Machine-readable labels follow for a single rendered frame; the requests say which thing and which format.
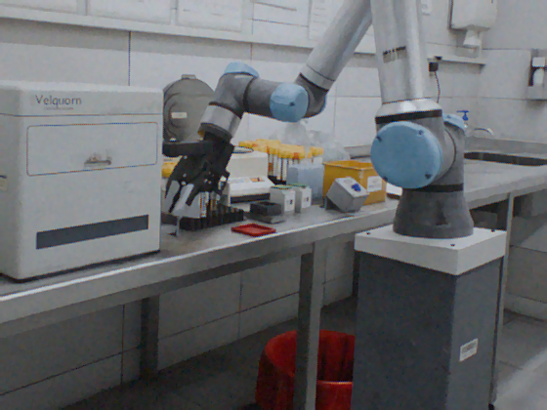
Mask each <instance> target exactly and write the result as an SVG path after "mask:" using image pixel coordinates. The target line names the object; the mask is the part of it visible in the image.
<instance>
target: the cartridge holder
mask: <svg viewBox="0 0 547 410"><path fill-rule="evenodd" d="M243 216H244V217H248V218H254V219H258V220H262V221H266V222H268V224H275V222H279V221H286V220H287V215H284V214H281V205H280V204H276V203H272V202H267V200H261V202H254V203H250V210H246V211H243Z"/></svg>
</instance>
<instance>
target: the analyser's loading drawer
mask: <svg viewBox="0 0 547 410"><path fill-rule="evenodd" d="M161 234H171V235H174V236H179V216H178V215H175V214H171V213H167V212H163V211H162V217H160V235H161Z"/></svg>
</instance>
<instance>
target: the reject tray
mask: <svg viewBox="0 0 547 410"><path fill-rule="evenodd" d="M231 231H234V232H238V233H242V234H245V235H250V236H254V237H256V236H261V235H265V234H270V233H275V232H276V229H275V228H271V227H266V226H262V225H255V224H250V225H240V226H235V227H232V228H231Z"/></svg>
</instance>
